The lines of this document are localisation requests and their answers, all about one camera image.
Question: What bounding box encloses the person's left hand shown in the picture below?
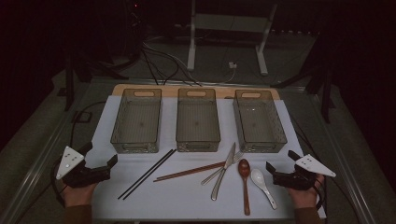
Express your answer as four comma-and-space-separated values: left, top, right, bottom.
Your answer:
61, 182, 99, 208

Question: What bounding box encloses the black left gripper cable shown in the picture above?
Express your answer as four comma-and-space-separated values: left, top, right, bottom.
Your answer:
13, 100, 107, 224

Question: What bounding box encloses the person's right hand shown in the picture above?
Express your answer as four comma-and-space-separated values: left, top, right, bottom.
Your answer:
287, 175, 327, 210

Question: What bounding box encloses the grey transparent plastic bin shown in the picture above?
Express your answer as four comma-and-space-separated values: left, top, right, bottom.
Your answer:
175, 88, 221, 153
109, 88, 163, 154
233, 89, 289, 154

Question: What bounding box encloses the white floor cable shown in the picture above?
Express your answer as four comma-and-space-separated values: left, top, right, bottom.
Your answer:
141, 41, 236, 87

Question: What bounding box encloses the metal frame rail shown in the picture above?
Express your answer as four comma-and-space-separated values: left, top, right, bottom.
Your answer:
0, 81, 94, 224
309, 91, 377, 224

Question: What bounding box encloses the metal fork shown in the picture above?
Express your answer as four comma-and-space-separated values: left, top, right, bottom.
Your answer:
200, 150, 245, 187

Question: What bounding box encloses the black square frame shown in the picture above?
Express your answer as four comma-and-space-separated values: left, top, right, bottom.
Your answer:
71, 110, 93, 124

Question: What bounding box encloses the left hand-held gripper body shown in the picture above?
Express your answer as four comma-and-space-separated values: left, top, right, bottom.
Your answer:
55, 146, 111, 189

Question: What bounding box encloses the white metal stand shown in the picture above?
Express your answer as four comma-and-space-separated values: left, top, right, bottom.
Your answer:
186, 0, 278, 77

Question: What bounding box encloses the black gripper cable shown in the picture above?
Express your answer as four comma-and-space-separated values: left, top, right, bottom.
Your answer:
13, 100, 107, 224
289, 113, 359, 224

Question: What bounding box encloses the white table mat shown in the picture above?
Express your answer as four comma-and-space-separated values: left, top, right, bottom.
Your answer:
84, 94, 327, 222

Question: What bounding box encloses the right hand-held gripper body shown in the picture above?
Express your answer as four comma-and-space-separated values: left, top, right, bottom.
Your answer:
272, 154, 337, 191

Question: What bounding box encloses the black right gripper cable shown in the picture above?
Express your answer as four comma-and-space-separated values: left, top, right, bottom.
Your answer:
289, 113, 359, 224

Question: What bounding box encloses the black chopstick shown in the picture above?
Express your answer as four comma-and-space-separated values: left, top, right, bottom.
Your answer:
117, 148, 175, 200
121, 149, 177, 201

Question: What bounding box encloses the black tripod stand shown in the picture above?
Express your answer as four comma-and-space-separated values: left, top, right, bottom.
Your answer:
64, 52, 130, 112
270, 62, 338, 124

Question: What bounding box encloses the white ceramic spoon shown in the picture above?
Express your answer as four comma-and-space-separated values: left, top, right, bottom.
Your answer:
250, 168, 278, 211

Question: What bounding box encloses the black floor cable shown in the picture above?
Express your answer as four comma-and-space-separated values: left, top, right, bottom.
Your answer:
141, 46, 181, 86

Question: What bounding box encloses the brown wooden spoon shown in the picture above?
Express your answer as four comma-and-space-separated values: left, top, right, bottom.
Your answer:
237, 158, 252, 217

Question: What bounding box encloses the metal table knife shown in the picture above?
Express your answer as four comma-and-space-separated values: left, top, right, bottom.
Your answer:
210, 142, 237, 202

